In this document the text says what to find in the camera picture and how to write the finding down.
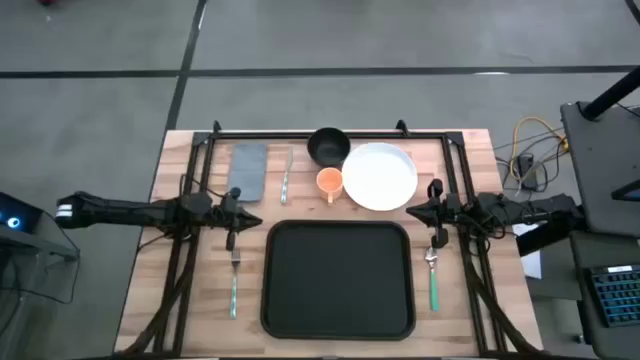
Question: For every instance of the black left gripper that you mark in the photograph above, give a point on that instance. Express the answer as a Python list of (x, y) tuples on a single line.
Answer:
[(232, 220)]

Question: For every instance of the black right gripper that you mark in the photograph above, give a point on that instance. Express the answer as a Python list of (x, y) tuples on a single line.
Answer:
[(440, 212)]

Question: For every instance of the grey napkin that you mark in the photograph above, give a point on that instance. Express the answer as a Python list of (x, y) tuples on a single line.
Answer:
[(247, 170)]

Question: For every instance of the white round plate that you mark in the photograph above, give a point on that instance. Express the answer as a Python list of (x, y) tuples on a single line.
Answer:
[(380, 176)]

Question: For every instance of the orange mug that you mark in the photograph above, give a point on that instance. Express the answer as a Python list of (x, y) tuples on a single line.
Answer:
[(330, 181)]

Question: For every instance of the black plastic tray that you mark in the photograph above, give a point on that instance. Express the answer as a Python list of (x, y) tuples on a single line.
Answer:
[(337, 280)]

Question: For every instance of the black bowl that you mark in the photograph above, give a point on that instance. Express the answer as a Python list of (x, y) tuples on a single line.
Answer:
[(328, 147)]

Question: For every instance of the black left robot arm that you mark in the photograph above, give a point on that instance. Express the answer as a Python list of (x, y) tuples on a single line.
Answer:
[(125, 212)]

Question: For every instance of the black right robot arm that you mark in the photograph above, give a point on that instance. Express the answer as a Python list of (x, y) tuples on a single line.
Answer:
[(545, 207)]

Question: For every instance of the black power adapter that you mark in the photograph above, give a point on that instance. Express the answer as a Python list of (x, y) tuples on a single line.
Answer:
[(526, 165)]

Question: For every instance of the black support beam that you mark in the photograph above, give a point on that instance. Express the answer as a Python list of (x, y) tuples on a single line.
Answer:
[(540, 242)]

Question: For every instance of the white paper sheet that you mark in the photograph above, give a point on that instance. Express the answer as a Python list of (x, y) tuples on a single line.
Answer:
[(534, 265)]

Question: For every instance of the grey keyboard table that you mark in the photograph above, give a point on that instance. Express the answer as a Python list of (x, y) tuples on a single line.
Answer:
[(580, 300)]

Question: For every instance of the black desk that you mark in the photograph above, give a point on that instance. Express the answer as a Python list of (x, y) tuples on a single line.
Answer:
[(600, 165)]

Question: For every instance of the grey side stand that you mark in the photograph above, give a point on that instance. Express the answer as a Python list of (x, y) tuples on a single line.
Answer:
[(45, 250)]

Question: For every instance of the small dark screen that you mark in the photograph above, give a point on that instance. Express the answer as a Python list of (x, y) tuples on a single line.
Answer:
[(630, 192)]

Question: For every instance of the backlit black keyboard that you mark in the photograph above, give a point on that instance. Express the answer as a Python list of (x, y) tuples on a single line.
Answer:
[(617, 297)]

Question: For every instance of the black pole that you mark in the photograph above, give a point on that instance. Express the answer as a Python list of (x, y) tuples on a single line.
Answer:
[(612, 92)]

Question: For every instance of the black computer with blue light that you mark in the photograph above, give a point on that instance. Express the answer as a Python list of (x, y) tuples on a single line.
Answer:
[(15, 220)]

